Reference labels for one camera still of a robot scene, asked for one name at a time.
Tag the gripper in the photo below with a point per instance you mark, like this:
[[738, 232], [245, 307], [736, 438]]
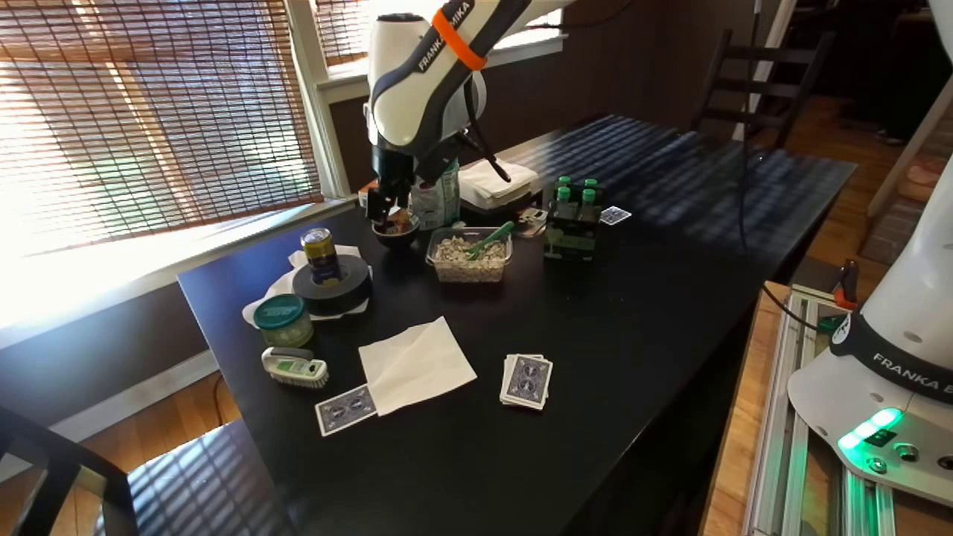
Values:
[[392, 170]]

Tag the black bowl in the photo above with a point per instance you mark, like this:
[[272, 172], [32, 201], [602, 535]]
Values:
[[397, 235]]

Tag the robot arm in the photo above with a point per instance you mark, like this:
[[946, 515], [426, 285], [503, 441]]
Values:
[[417, 82]]

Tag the gold and blue tin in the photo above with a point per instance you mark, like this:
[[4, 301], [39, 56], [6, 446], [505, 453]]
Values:
[[322, 257]]

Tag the white and green bag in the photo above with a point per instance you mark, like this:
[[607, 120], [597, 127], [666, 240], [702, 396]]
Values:
[[435, 199]]

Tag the clear plastic container of seeds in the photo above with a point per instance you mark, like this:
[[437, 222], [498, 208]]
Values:
[[465, 264]]

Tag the roll of black tape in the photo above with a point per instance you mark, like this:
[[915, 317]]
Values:
[[339, 292]]

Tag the green plastic spoon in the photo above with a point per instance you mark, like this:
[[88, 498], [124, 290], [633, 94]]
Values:
[[490, 240]]

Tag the stack of white napkins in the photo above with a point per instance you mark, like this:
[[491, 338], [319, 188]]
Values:
[[495, 182]]

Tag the small metal tool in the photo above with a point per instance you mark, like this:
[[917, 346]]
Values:
[[530, 222]]

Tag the white cloth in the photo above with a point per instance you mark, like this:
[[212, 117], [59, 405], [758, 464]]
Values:
[[269, 298]]

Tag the jar with green lid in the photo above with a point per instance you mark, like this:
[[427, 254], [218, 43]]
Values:
[[284, 320]]

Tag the white paper napkin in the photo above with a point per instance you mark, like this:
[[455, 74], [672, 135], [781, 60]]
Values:
[[413, 365]]

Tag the bamboo window blind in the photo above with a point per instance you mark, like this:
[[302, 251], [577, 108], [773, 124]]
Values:
[[342, 30], [149, 112]]

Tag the pack of green bottles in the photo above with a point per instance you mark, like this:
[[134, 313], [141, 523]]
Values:
[[572, 223]]

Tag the white and green brush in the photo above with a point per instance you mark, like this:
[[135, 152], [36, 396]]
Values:
[[294, 367]]

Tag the blue playing card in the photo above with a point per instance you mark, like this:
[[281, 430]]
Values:
[[616, 216], [344, 409]]

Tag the deck of blue playing cards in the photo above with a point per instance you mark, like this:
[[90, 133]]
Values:
[[527, 381]]

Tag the black bench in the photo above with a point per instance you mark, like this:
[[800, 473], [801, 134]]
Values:
[[208, 484]]

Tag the dark wooden chair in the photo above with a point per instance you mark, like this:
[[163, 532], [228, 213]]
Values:
[[52, 476], [759, 82]]

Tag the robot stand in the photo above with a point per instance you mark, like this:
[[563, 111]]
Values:
[[770, 417]]

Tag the orange clamp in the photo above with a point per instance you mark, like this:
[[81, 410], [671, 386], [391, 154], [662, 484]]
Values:
[[846, 286]]

